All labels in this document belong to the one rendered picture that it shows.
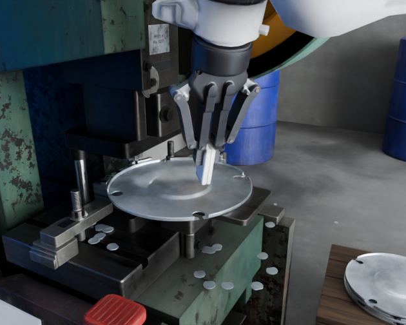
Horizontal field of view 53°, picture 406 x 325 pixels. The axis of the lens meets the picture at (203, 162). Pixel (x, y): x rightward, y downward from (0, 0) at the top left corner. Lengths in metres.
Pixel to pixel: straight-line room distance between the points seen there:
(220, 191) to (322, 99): 3.37
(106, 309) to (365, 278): 0.91
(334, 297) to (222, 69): 0.90
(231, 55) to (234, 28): 0.04
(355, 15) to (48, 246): 0.60
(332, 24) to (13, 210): 0.73
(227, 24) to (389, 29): 3.52
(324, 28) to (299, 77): 3.74
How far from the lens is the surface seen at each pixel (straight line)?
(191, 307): 0.74
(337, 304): 1.24
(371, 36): 3.97
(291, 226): 1.03
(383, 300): 1.26
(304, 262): 2.00
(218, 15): 0.47
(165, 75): 0.80
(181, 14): 0.50
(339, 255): 1.44
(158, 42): 0.77
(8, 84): 0.87
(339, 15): 0.39
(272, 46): 1.03
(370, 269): 1.36
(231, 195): 0.78
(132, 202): 0.76
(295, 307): 1.75
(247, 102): 0.58
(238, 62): 0.51
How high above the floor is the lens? 1.13
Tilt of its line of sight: 21 degrees down
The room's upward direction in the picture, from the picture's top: straight up
